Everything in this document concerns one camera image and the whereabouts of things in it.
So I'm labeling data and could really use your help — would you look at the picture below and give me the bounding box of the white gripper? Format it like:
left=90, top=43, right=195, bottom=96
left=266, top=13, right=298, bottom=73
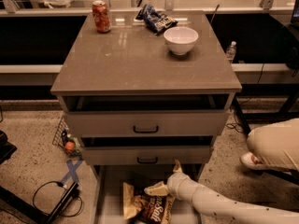
left=144, top=160, right=199, bottom=202

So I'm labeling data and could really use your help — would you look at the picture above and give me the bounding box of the brown chip bag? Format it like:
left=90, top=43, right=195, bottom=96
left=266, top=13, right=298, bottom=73
left=123, top=183, right=175, bottom=224

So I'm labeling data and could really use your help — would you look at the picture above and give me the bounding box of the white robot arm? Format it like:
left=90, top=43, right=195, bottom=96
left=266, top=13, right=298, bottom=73
left=144, top=160, right=299, bottom=224

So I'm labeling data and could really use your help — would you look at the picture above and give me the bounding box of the bottom drawer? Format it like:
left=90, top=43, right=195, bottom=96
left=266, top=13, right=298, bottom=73
left=93, top=164, right=203, bottom=224

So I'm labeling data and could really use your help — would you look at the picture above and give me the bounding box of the drawer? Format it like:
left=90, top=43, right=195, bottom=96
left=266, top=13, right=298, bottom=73
left=80, top=136, right=214, bottom=165
left=63, top=93, right=231, bottom=138
left=93, top=164, right=203, bottom=224

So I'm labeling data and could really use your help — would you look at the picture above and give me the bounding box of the middle drawer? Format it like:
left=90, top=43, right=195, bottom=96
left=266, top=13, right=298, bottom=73
left=80, top=136, right=214, bottom=165

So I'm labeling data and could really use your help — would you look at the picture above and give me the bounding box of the grey drawer cabinet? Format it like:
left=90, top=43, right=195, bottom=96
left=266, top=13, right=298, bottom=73
left=51, top=11, right=241, bottom=223

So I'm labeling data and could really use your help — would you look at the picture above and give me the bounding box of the top drawer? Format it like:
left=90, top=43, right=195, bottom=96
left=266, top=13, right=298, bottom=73
left=63, top=93, right=231, bottom=138

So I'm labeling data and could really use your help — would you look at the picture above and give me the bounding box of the blue chip bag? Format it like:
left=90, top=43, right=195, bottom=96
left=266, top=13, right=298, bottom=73
left=135, top=4, right=178, bottom=35

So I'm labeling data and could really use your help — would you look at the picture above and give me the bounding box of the white sneaker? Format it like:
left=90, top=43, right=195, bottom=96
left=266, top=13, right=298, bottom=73
left=240, top=152, right=267, bottom=170

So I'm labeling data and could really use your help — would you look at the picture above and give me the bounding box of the person in beige trousers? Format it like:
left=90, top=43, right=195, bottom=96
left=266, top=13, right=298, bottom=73
left=247, top=119, right=299, bottom=171

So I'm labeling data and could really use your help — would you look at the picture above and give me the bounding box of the white bowl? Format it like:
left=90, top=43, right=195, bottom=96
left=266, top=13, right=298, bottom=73
left=164, top=27, right=199, bottom=55

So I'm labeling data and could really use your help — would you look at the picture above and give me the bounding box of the clear water bottle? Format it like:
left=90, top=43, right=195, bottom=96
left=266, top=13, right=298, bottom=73
left=226, top=41, right=236, bottom=63

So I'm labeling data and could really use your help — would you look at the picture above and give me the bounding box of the black table leg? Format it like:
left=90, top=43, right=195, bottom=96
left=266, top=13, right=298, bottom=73
left=0, top=182, right=78, bottom=224

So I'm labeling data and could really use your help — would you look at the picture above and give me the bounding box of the orange soda can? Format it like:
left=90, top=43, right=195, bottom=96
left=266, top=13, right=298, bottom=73
left=92, top=0, right=111, bottom=33

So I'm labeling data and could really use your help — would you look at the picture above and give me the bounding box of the black floor cable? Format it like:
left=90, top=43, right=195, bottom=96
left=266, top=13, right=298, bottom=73
left=32, top=180, right=84, bottom=218

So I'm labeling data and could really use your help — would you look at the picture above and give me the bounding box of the wire basket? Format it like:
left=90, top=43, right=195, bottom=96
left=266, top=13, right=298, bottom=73
left=52, top=118, right=81, bottom=157

